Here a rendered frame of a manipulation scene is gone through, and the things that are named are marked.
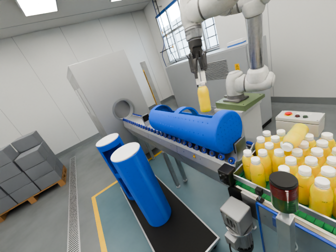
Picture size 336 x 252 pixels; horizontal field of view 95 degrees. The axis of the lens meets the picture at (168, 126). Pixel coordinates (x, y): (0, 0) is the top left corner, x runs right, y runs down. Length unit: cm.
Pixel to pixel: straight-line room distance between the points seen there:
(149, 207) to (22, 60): 520
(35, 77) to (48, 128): 146
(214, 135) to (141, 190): 89
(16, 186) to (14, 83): 284
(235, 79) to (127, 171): 125
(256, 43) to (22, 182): 424
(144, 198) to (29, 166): 288
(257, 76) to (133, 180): 136
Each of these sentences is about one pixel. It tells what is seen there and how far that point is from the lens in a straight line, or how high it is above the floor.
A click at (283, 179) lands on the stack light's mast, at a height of 126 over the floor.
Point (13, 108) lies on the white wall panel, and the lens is 594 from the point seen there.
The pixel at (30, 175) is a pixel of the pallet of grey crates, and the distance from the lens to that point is 412.
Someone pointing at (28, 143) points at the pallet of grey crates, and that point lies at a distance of 433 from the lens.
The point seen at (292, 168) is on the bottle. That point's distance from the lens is 88.
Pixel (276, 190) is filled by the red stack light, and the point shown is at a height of 124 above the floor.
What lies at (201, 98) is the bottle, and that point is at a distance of 94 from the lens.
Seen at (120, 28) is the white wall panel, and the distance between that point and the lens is 636.
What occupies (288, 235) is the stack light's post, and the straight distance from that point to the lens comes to 68.
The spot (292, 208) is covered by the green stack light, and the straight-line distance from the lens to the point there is 57.
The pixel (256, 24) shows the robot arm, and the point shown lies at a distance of 143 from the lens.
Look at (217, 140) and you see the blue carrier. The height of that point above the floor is 111.
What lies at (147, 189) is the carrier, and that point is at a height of 65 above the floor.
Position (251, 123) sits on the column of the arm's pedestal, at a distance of 171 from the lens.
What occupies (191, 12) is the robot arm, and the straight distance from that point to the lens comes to 93.
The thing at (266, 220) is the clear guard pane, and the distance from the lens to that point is 92.
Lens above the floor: 164
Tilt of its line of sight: 23 degrees down
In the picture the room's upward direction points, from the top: 21 degrees counter-clockwise
